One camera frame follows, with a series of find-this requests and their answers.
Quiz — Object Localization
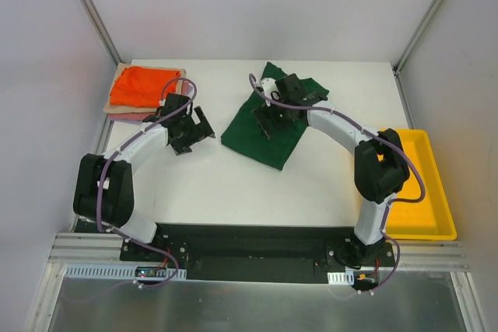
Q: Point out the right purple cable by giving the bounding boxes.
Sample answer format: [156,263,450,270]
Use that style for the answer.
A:
[247,72,426,296]

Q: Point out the purple cable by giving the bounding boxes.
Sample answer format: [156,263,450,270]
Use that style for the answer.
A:
[247,72,426,296]
[95,77,198,291]

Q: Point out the left aluminium frame post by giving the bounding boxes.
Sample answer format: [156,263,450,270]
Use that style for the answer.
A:
[80,0,123,65]

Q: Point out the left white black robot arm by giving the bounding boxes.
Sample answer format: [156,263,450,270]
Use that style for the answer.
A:
[73,106,215,261]

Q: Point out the folded orange t shirt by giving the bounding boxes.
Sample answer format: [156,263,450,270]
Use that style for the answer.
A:
[109,66,182,109]

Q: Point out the white cable duct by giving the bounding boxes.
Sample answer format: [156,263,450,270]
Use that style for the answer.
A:
[327,271,355,286]
[65,264,187,281]

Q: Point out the dark green t shirt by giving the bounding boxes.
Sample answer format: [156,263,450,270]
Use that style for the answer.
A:
[219,61,331,172]

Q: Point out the right white cable duct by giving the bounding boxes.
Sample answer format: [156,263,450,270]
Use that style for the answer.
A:
[327,271,355,286]

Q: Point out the aluminium front rail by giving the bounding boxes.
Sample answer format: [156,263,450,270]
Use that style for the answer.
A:
[49,221,470,272]

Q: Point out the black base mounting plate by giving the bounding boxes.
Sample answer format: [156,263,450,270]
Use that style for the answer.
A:
[120,223,395,284]

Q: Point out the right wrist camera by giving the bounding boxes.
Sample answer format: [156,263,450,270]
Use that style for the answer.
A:
[259,73,326,106]

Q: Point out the folded beige t shirt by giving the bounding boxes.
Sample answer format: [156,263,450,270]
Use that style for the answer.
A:
[103,63,186,114]

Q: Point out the yellow plastic tray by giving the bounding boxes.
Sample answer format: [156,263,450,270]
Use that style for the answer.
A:
[386,129,457,241]

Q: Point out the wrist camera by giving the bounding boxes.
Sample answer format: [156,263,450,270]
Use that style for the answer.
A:
[142,93,191,122]
[259,73,326,106]

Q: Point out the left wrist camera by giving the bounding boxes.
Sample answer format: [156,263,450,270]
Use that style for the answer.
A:
[142,93,191,122]

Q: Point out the left white cable duct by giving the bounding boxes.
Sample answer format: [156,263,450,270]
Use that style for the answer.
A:
[65,264,187,281]

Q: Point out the folded pink t shirt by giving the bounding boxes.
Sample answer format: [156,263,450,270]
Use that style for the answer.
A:
[103,79,189,122]

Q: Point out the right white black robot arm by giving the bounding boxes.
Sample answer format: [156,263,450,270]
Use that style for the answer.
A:
[252,101,412,268]

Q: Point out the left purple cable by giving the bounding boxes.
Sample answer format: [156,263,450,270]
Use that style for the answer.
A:
[95,77,198,291]

